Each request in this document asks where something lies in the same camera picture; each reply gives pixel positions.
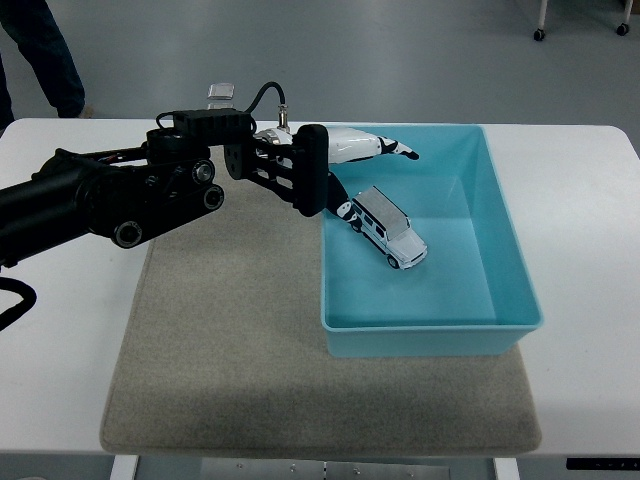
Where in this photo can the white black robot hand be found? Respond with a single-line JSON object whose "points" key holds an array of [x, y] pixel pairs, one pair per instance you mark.
{"points": [[312, 170]]}

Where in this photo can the white toy car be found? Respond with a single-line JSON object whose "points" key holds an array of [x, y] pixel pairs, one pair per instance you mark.
{"points": [[390, 227]]}

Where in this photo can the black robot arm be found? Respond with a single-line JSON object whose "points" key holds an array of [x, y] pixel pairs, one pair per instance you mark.
{"points": [[100, 195]]}

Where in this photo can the blue plastic box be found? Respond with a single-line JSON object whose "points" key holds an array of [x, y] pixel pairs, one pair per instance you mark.
{"points": [[450, 290]]}

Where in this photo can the silver square floor plate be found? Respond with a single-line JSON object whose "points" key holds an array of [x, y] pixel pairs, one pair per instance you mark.
{"points": [[221, 90], [220, 106]]}

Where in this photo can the grey-brown felt mat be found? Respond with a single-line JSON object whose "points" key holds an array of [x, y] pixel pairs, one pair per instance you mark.
{"points": [[225, 325]]}

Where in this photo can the white cart leg with caster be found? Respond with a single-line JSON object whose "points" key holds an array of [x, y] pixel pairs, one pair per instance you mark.
{"points": [[539, 30], [623, 27]]}

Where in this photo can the person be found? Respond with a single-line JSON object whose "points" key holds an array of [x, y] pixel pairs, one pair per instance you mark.
{"points": [[40, 45]]}

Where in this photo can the grey metal plate with screws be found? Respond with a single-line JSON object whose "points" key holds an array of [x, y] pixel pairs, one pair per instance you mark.
{"points": [[325, 471]]}

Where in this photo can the white table leg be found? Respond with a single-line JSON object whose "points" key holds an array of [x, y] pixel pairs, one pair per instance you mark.
{"points": [[506, 470], [123, 469]]}

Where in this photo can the black table control panel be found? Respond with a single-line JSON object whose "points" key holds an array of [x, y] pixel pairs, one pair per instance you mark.
{"points": [[602, 464]]}

